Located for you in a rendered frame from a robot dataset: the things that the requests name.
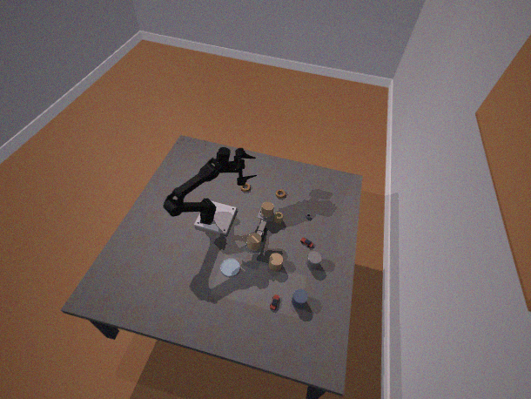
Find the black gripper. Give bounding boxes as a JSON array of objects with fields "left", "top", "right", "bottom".
[{"left": 228, "top": 148, "right": 257, "bottom": 186}]

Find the red toy truck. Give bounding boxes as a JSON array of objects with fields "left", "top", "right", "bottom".
[
  {"left": 300, "top": 237, "right": 313, "bottom": 247},
  {"left": 270, "top": 294, "right": 279, "bottom": 310}
]

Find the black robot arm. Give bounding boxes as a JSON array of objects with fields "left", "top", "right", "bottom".
[{"left": 163, "top": 147, "right": 245, "bottom": 225}]

